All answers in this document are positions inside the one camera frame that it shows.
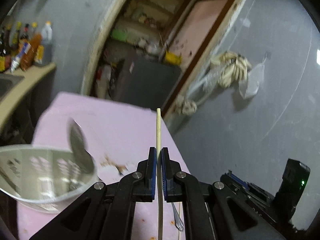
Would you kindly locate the steel fork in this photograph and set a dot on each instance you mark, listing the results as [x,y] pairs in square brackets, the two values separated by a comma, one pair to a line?
[175,212]

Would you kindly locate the yellow basin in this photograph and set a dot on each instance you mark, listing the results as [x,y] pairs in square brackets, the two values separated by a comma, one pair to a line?
[172,58]

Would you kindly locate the white utensil holder cup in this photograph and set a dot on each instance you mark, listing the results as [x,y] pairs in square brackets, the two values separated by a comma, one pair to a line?
[45,179]

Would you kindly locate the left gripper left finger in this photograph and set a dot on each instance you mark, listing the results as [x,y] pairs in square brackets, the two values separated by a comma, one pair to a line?
[105,211]

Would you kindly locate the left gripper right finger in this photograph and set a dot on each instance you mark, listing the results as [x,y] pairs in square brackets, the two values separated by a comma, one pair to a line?
[211,211]

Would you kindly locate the large steel spoon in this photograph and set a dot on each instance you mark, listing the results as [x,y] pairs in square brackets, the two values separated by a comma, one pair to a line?
[77,142]

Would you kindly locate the beige kitchen counter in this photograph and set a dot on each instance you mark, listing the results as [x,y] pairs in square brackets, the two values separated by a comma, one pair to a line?
[15,86]

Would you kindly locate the dark grey cabinet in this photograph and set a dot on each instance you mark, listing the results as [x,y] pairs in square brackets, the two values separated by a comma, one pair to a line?
[145,83]

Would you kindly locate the green box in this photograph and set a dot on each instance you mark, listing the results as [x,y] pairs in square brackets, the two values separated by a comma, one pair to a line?
[119,35]

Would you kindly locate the cream rubber gloves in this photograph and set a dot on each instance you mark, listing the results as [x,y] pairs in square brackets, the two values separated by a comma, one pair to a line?
[234,67]

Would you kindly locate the clear oil bottle yellow cap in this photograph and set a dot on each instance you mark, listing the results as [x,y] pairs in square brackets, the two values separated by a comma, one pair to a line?
[44,53]

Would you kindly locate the clear hanging plastic bag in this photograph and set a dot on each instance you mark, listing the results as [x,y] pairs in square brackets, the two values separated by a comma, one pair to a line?
[255,79]

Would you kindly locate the dark soy sauce bottle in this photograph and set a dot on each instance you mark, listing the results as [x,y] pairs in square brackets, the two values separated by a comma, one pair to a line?
[5,48]

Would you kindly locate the wooden door frame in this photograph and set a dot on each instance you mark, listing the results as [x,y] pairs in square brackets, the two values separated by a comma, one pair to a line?
[220,29]

